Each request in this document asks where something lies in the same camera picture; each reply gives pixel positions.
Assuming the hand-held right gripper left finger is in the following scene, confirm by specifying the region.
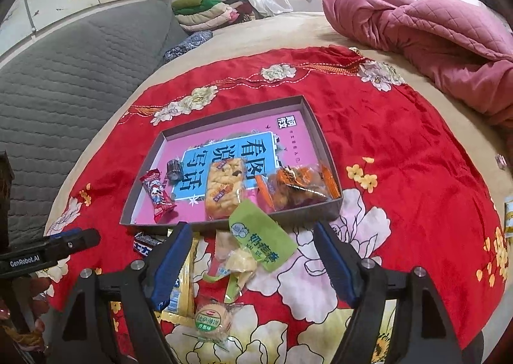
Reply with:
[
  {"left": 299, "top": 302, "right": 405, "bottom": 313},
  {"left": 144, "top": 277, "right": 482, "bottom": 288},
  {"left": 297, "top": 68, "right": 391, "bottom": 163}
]
[{"left": 50, "top": 222, "right": 194, "bottom": 364}]

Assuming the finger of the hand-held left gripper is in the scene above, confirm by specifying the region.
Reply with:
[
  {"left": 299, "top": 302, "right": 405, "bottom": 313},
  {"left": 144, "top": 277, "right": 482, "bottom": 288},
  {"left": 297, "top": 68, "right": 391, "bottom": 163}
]
[
  {"left": 56, "top": 228, "right": 101, "bottom": 256},
  {"left": 12, "top": 228, "right": 83, "bottom": 248}
]

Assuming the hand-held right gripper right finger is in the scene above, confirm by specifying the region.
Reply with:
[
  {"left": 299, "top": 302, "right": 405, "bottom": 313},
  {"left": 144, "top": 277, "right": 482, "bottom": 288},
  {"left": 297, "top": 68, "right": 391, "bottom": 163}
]
[{"left": 313, "top": 220, "right": 467, "bottom": 364}]

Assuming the long yellow snack packet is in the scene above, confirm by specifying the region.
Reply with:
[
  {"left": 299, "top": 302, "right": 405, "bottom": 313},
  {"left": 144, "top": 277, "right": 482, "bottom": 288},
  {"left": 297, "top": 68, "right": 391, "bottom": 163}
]
[{"left": 160, "top": 232, "right": 200, "bottom": 327}]

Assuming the dark chocolate bar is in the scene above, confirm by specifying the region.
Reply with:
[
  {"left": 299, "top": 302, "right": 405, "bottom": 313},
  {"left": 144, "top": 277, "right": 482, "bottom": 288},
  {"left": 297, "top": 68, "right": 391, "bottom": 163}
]
[{"left": 133, "top": 233, "right": 166, "bottom": 258}]

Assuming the red candy packet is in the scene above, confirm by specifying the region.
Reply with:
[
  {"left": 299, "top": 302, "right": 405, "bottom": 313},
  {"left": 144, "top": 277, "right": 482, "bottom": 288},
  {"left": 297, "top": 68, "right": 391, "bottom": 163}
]
[{"left": 139, "top": 170, "right": 178, "bottom": 224}]

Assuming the round cake clear packet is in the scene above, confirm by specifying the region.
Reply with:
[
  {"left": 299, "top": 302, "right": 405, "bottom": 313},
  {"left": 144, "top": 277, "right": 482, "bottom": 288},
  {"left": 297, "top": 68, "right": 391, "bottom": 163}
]
[{"left": 193, "top": 299, "right": 234, "bottom": 344}]

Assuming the green label candy packet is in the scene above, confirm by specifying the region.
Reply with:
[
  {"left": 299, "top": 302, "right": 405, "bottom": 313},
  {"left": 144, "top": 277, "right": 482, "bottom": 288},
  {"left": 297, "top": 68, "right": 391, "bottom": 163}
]
[{"left": 202, "top": 199, "right": 298, "bottom": 304}]

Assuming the orange clear peanut packet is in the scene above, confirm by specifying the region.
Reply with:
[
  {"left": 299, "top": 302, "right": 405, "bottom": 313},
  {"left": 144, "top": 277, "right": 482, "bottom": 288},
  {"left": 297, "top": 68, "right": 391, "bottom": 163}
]
[{"left": 256, "top": 164, "right": 341, "bottom": 213}]

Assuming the clear packet yellow twisted snack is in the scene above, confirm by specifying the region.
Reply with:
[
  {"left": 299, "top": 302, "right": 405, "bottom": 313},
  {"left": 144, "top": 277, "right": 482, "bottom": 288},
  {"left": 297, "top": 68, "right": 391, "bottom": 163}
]
[{"left": 204, "top": 157, "right": 247, "bottom": 220}]

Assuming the cardboard box tray pink print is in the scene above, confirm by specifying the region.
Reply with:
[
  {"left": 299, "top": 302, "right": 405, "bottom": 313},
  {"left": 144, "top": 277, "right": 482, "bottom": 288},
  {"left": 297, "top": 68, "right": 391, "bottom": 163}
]
[{"left": 119, "top": 95, "right": 344, "bottom": 233}]

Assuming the person's left hand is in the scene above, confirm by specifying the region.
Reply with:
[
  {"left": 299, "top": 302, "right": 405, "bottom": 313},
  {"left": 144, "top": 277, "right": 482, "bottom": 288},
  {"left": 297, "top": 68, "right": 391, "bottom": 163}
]
[{"left": 0, "top": 276, "right": 55, "bottom": 352}]

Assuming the red floral blanket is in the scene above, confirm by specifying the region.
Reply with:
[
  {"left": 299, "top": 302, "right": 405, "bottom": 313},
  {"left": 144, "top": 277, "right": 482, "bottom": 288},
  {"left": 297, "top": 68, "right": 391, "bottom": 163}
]
[{"left": 44, "top": 45, "right": 508, "bottom": 364}]

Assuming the grey quilted headboard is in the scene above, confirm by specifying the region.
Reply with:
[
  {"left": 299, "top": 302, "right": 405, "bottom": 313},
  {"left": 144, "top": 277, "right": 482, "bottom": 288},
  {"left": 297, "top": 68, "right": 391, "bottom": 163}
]
[{"left": 0, "top": 0, "right": 189, "bottom": 244}]

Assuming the small yellow green packet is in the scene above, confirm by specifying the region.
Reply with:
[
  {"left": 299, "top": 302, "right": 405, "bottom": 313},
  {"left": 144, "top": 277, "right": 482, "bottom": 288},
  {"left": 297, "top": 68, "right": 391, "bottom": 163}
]
[{"left": 503, "top": 196, "right": 513, "bottom": 236}]

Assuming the blue patterned cloth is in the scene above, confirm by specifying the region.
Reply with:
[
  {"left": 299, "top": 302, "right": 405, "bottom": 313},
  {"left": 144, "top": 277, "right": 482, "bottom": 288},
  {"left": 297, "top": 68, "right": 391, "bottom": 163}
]
[{"left": 164, "top": 30, "right": 214, "bottom": 64}]

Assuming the pile of folded clothes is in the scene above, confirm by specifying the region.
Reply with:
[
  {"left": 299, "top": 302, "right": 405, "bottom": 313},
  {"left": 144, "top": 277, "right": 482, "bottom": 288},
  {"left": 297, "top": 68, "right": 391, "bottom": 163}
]
[{"left": 172, "top": 0, "right": 257, "bottom": 32}]

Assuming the pink quilt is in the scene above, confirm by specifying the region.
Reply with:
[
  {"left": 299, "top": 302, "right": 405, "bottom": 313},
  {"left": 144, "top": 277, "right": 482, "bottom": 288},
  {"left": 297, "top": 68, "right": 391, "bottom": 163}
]
[{"left": 323, "top": 0, "right": 513, "bottom": 128}]

